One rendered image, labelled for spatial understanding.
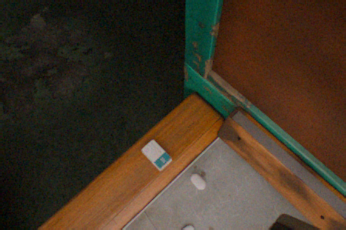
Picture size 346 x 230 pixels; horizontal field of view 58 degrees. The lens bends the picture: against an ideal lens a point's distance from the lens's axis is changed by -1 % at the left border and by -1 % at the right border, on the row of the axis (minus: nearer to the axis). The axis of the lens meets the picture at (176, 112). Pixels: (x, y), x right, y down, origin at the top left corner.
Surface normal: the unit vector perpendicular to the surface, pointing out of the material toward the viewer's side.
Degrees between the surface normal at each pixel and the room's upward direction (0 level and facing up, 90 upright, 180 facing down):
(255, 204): 0
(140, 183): 0
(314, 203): 66
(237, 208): 0
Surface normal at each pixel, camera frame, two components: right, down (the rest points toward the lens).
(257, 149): -0.67, 0.43
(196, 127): -0.01, -0.40
